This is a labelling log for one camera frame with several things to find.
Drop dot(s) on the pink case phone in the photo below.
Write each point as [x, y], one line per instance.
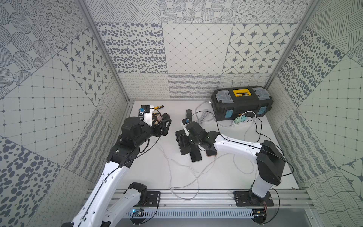
[211, 151]

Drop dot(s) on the white power strip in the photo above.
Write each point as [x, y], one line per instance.
[249, 120]

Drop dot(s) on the black plastic toolbox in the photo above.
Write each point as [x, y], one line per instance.
[231, 103]

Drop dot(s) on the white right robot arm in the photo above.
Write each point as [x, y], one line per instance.
[270, 162]

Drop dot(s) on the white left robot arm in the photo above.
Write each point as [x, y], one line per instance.
[136, 130]

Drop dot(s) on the light green USB charger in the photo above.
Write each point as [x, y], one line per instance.
[237, 120]

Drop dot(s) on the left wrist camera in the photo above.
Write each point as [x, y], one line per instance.
[145, 114]

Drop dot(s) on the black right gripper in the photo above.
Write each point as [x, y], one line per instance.
[183, 140]

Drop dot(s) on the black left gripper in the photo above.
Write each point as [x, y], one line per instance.
[160, 127]

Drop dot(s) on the black phone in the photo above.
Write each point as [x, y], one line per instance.
[195, 156]

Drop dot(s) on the teal USB charger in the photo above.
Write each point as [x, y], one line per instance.
[243, 118]

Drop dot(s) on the black ribbed handle tube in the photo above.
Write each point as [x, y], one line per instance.
[189, 115]

